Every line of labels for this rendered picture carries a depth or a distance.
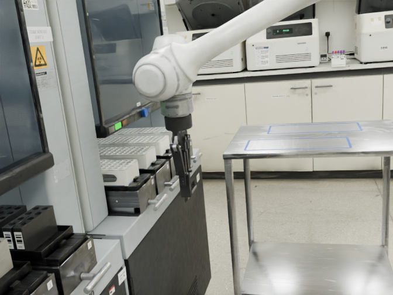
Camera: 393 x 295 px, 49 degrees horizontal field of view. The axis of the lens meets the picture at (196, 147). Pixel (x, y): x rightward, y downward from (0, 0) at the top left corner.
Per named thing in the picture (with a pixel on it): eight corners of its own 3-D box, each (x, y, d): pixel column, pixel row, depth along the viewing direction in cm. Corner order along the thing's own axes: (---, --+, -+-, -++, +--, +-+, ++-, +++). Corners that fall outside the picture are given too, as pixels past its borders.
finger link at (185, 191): (189, 172, 120) (188, 174, 120) (191, 196, 122) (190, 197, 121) (179, 173, 121) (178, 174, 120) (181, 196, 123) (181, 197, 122)
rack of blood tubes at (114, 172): (36, 190, 128) (33, 170, 127) (55, 179, 138) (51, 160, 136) (127, 190, 121) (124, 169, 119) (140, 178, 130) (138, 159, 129)
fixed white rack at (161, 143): (86, 160, 157) (83, 144, 155) (98, 153, 166) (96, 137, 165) (162, 159, 149) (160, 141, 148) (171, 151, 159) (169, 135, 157)
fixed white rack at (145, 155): (64, 174, 143) (61, 155, 141) (79, 164, 152) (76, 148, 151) (147, 172, 135) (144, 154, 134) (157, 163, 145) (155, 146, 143)
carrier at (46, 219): (50, 230, 95) (45, 205, 93) (58, 230, 94) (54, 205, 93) (17, 256, 84) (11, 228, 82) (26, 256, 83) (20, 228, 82)
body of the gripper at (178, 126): (169, 112, 122) (172, 144, 124) (159, 118, 114) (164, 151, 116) (195, 110, 120) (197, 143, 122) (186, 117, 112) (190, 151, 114)
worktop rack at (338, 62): (345, 66, 313) (345, 57, 312) (331, 67, 317) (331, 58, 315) (346, 62, 340) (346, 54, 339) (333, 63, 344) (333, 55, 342)
